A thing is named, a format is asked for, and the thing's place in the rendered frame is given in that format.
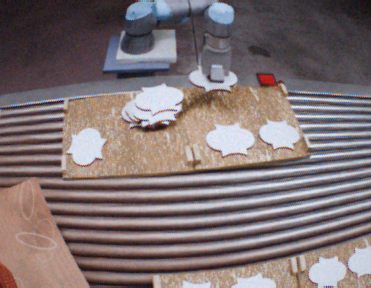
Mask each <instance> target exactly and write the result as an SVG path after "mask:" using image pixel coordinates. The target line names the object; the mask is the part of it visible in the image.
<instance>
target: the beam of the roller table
mask: <svg viewBox="0 0 371 288"><path fill-rule="evenodd" d="M235 76H236V79H237V84H236V85H235V87H237V86H260V85H259V82H258V79H257V77H253V76H238V75H235ZM275 79H276V81H277V84H278V80H280V81H282V82H284V83H285V85H284V87H285V88H286V89H287V92H288V94H299V95H309V96H312V95H318V96H328V97H334V96H335V97H344V98H360V99H369V100H370V99H371V86H367V87H366V86H359V85H352V84H339V83H332V82H324V81H322V82H318V81H310V80H301V79H284V78H275ZM164 83H165V85H166V87H171V86H174V85H176V89H177V85H181V86H182V88H194V87H195V86H194V85H193V84H192V83H190V76H152V77H142V78H124V79H117V80H108V81H97V82H86V83H84V84H74V85H65V86H56V87H54V88H45V89H36V90H31V91H26V92H18V93H9V94H7V95H0V109H12V108H19V107H27V106H38V105H41V104H52V103H60V102H64V99H65V98H68V100H69V101H72V100H81V99H83V98H97V97H99V96H110V95H117V94H124V93H138V92H142V87H143V88H154V87H158V86H160V85H162V84H164ZM278 85H279V84H278ZM279 86H280V85H279Z"/></svg>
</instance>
